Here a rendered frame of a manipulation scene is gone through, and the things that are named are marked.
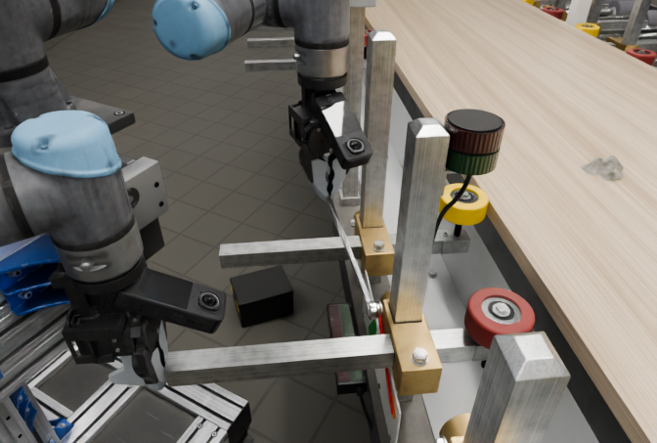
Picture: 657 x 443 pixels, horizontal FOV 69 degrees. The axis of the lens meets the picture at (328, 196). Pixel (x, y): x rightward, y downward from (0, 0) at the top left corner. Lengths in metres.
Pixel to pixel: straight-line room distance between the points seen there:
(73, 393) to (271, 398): 0.55
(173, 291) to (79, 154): 0.19
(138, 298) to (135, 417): 0.91
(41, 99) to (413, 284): 0.57
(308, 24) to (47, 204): 0.38
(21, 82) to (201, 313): 0.42
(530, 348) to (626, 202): 0.63
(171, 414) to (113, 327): 0.86
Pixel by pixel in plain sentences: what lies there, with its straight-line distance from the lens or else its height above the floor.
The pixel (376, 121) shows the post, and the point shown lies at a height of 1.04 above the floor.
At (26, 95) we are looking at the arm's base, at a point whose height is 1.10.
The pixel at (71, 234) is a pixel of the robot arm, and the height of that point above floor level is 1.09.
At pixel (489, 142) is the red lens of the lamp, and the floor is 1.14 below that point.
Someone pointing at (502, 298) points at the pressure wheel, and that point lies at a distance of 0.66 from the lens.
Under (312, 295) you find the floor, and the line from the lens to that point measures 1.89.
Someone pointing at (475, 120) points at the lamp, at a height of 1.15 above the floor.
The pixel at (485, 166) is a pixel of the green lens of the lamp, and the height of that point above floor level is 1.11.
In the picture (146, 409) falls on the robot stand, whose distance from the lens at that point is 1.43.
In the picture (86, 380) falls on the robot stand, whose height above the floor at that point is 0.21.
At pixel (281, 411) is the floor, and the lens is 1.60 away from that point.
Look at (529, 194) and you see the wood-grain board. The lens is 0.89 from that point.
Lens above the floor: 1.35
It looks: 34 degrees down
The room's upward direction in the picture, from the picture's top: straight up
